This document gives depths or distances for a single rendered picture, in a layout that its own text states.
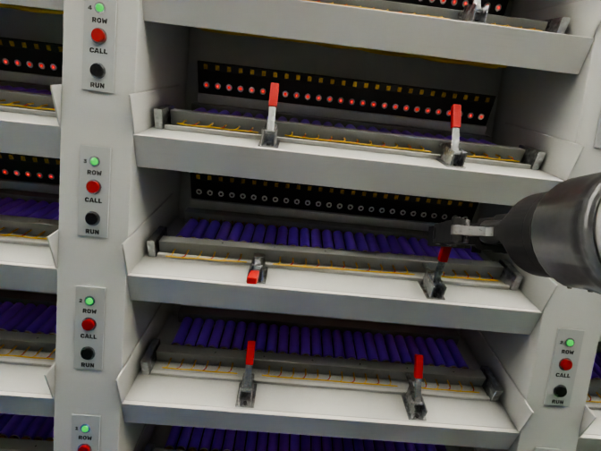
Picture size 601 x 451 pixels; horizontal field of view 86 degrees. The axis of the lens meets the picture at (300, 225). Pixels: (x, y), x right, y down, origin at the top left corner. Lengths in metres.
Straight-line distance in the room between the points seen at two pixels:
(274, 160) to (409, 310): 0.29
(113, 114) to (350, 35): 0.33
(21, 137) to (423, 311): 0.61
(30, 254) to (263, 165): 0.36
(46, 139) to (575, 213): 0.58
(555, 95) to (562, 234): 0.40
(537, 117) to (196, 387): 0.70
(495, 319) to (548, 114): 0.33
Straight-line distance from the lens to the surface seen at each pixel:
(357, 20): 0.51
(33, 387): 0.67
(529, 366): 0.64
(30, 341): 0.70
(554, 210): 0.29
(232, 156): 0.46
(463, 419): 0.64
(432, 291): 0.52
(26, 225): 0.66
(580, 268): 0.28
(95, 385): 0.60
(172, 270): 0.51
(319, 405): 0.57
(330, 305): 0.49
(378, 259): 0.54
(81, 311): 0.56
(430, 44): 0.53
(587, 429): 0.73
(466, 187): 0.52
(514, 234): 0.33
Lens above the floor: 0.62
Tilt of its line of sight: 6 degrees down
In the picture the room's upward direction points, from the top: 6 degrees clockwise
